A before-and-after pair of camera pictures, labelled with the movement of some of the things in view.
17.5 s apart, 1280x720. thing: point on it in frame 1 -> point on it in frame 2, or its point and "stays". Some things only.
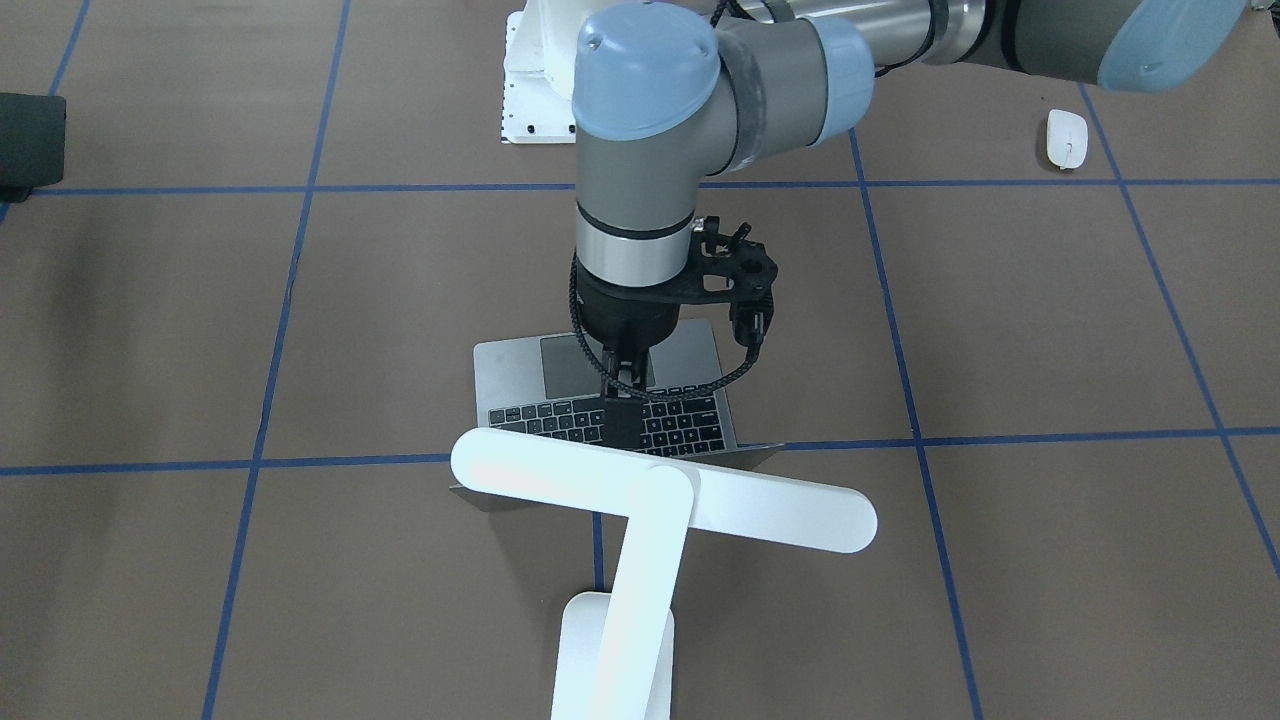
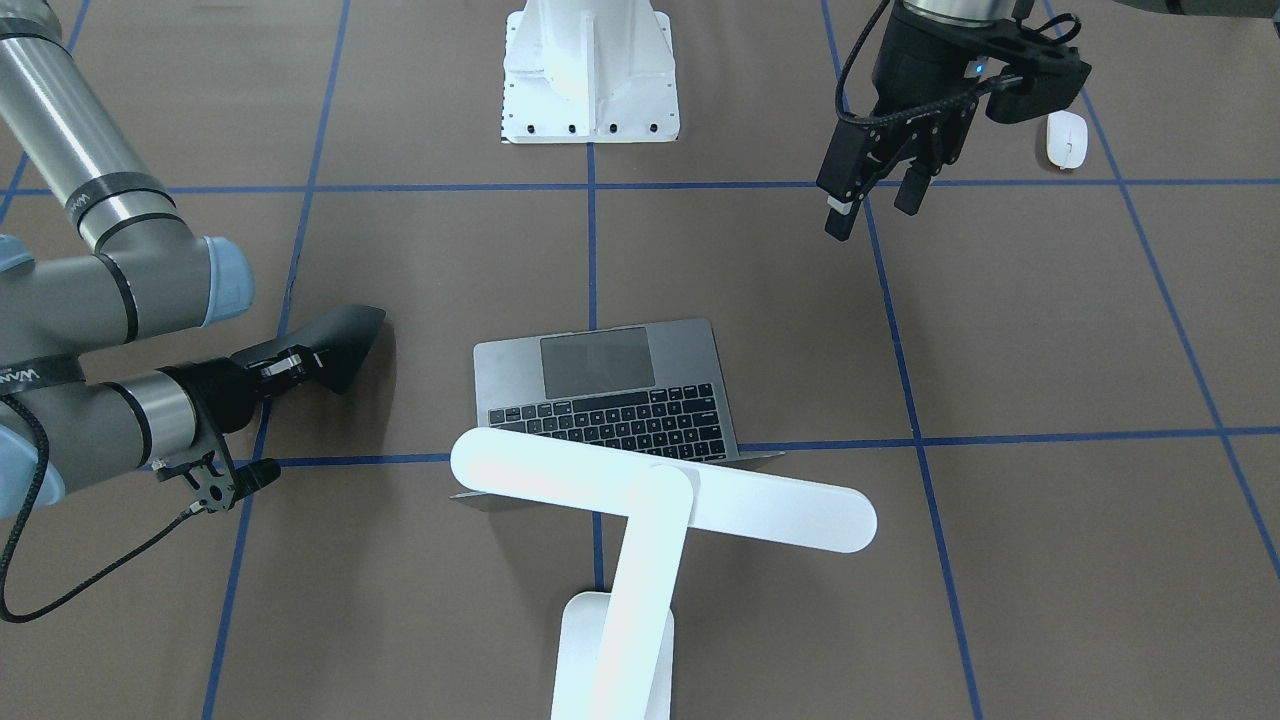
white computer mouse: [1067, 138] stays
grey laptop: [550, 385] stays
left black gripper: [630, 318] -> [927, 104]
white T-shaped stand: [613, 656] stays
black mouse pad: [32, 143] -> [340, 344]
